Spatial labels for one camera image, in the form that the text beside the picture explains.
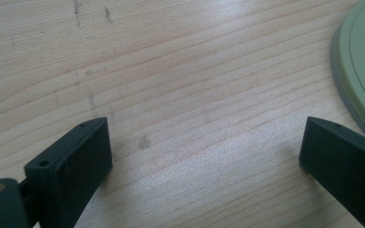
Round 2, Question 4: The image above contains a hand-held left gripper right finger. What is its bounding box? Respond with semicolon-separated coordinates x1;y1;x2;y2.
298;115;365;228

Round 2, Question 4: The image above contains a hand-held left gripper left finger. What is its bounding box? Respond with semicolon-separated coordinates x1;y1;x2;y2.
24;116;114;228

